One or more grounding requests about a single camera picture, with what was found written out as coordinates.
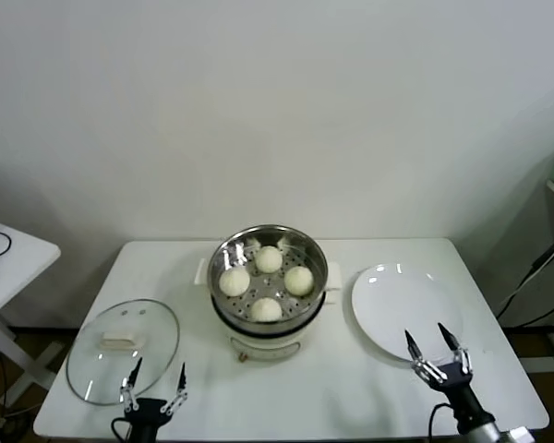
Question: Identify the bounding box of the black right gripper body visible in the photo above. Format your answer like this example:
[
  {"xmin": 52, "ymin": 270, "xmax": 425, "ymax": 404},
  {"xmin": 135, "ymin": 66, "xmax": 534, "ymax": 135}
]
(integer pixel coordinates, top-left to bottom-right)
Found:
[{"xmin": 436, "ymin": 363, "xmax": 486, "ymax": 433}]

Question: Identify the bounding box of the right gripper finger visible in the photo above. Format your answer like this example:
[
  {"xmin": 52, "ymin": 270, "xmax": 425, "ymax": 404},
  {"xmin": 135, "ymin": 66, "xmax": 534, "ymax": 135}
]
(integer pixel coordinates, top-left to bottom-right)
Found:
[
  {"xmin": 437, "ymin": 321, "xmax": 472, "ymax": 376},
  {"xmin": 404, "ymin": 328, "xmax": 445, "ymax": 385}
]

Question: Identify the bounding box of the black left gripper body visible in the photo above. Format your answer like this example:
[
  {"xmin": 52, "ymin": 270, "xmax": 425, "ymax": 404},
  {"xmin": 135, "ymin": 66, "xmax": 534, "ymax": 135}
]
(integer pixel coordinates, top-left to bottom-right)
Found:
[{"xmin": 124, "ymin": 398, "xmax": 173, "ymax": 443}]

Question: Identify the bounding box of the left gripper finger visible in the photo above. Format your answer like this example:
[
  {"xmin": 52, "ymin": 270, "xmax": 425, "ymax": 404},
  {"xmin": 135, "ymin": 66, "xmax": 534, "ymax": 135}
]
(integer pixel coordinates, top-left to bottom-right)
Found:
[
  {"xmin": 119, "ymin": 356, "xmax": 144, "ymax": 412},
  {"xmin": 160, "ymin": 362, "xmax": 188, "ymax": 413}
]

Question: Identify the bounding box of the white steamed baozi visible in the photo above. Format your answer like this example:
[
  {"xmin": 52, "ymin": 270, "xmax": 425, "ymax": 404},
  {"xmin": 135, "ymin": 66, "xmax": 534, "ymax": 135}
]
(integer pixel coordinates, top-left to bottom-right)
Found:
[
  {"xmin": 219, "ymin": 268, "xmax": 251, "ymax": 298},
  {"xmin": 254, "ymin": 245, "xmax": 283, "ymax": 274},
  {"xmin": 283, "ymin": 266, "xmax": 315, "ymax": 298},
  {"xmin": 250, "ymin": 297, "xmax": 283, "ymax": 323}
]

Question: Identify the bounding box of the stainless steel steamer basket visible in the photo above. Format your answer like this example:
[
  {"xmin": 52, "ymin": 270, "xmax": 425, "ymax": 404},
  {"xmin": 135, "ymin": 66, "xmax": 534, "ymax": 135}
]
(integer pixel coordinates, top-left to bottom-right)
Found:
[{"xmin": 207, "ymin": 224, "xmax": 330, "ymax": 325}]

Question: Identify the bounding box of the white round plate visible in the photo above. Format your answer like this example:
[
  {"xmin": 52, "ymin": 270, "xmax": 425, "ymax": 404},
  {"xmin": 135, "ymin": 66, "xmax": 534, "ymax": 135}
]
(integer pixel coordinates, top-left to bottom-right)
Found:
[{"xmin": 350, "ymin": 262, "xmax": 465, "ymax": 363}]

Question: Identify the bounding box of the glass pot lid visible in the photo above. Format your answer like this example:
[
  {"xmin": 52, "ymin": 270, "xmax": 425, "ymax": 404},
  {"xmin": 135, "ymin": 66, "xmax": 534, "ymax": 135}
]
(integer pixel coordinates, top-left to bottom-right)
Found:
[{"xmin": 66, "ymin": 298, "xmax": 181, "ymax": 407}]

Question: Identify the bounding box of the cream electric cooker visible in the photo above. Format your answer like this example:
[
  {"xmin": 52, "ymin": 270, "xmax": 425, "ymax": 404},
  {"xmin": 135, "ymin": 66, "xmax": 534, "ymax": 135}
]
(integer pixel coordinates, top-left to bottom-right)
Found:
[{"xmin": 193, "ymin": 257, "xmax": 343, "ymax": 365}]

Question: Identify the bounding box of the white side table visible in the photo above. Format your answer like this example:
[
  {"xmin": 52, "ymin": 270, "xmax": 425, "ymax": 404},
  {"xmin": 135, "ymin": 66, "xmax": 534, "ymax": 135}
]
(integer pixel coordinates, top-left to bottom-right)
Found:
[{"xmin": 0, "ymin": 215, "xmax": 62, "ymax": 408}]

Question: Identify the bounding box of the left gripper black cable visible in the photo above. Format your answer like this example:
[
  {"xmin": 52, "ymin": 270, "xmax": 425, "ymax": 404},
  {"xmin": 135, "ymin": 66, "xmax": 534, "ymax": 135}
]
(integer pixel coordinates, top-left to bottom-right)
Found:
[{"xmin": 110, "ymin": 416, "xmax": 133, "ymax": 443}]

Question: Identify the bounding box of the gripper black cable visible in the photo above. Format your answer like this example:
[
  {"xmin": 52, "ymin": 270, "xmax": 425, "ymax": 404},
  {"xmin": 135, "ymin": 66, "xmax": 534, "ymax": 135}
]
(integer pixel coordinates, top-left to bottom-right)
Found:
[
  {"xmin": 110, "ymin": 416, "xmax": 133, "ymax": 443},
  {"xmin": 428, "ymin": 401, "xmax": 458, "ymax": 443}
]

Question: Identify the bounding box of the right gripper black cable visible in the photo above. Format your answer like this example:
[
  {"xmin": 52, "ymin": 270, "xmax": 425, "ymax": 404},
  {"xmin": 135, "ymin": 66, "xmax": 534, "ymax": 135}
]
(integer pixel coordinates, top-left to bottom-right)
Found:
[{"xmin": 428, "ymin": 401, "xmax": 458, "ymax": 443}]

